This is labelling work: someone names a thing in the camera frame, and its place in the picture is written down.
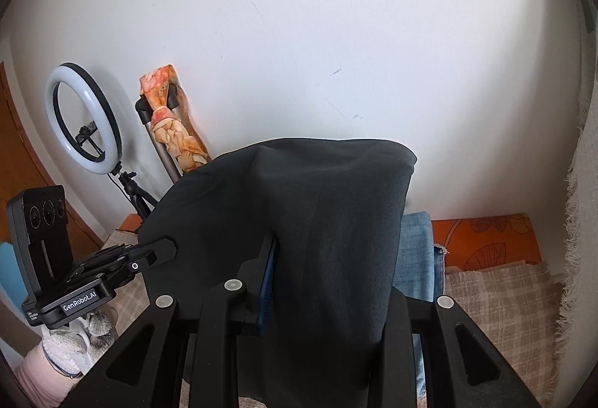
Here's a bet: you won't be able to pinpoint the orange patterned scarf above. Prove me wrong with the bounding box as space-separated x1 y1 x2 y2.
139 63 212 176

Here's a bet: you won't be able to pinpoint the person's left hand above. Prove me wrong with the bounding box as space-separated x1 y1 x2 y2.
41 307 118 378

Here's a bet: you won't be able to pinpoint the light blue object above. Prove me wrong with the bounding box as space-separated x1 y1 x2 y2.
0 242 26 327

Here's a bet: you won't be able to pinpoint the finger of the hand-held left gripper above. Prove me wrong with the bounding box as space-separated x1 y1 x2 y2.
77 237 179 285

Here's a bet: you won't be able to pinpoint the pink plaid blanket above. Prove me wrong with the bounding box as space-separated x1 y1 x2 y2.
100 228 561 408

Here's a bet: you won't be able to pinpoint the silver folded tripod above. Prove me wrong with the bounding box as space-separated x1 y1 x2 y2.
135 83 188 185

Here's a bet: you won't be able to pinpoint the white ring light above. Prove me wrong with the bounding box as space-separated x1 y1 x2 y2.
45 62 123 177

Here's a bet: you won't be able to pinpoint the person's left forearm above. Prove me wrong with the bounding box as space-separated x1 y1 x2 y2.
12 345 82 408

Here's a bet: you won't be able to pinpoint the small black tripod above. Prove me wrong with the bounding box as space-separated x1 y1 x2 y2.
110 170 160 223

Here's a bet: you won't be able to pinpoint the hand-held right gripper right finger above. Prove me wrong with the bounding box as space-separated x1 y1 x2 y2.
369 287 543 408

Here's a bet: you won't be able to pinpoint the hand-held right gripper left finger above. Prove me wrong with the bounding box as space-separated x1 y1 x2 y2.
86 234 278 408

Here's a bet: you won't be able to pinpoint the black pants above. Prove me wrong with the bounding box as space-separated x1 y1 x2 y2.
140 138 418 408

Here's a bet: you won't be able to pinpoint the folded blue jeans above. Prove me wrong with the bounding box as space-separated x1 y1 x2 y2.
392 211 448 397

